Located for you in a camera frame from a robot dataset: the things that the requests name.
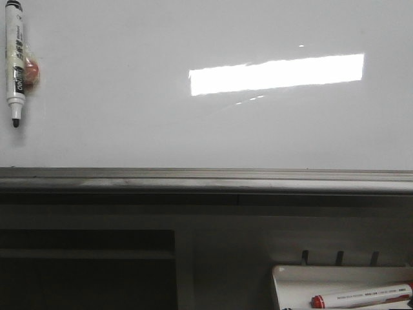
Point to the white whiteboard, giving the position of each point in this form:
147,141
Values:
208,84

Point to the white marker tray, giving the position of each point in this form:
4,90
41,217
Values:
293,286

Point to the black whiteboard marker with magnet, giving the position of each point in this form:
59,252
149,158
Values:
22,70

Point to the black tray hook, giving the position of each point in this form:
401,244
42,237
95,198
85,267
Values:
304,257
374,259
339,258

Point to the red capped whiteboard marker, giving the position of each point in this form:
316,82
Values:
363,297

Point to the grey whiteboard frame ledge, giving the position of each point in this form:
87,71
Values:
185,180

